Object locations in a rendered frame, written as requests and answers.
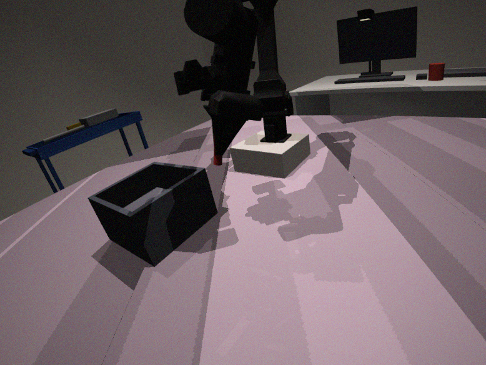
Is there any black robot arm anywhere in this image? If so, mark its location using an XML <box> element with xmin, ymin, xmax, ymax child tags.
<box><xmin>174</xmin><ymin>0</ymin><xmax>294</xmax><ymax>143</ymax></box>

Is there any dark red peg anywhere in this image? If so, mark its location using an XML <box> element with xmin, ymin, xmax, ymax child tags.
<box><xmin>214</xmin><ymin>133</ymin><xmax>222</xmax><ymax>166</ymax></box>

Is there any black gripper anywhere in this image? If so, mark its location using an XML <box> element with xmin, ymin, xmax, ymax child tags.
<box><xmin>201</xmin><ymin>47</ymin><xmax>264</xmax><ymax>156</ymax></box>

